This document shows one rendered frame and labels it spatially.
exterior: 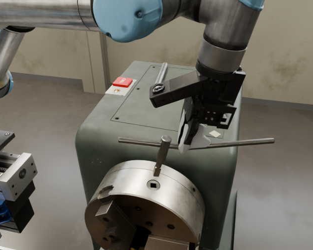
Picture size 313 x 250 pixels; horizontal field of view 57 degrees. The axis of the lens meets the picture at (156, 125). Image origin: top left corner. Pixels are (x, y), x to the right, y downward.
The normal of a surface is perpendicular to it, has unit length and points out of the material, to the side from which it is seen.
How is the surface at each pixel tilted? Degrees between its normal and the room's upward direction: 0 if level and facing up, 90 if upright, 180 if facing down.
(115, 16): 90
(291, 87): 90
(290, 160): 0
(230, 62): 95
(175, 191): 32
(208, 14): 111
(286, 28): 90
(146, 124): 0
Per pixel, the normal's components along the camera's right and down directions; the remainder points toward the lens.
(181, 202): 0.63, -0.52
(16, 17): -0.40, 0.79
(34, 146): 0.00, -0.82
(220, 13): -0.51, 0.50
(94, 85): -0.23, 0.55
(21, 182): 0.97, 0.13
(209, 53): -0.67, 0.35
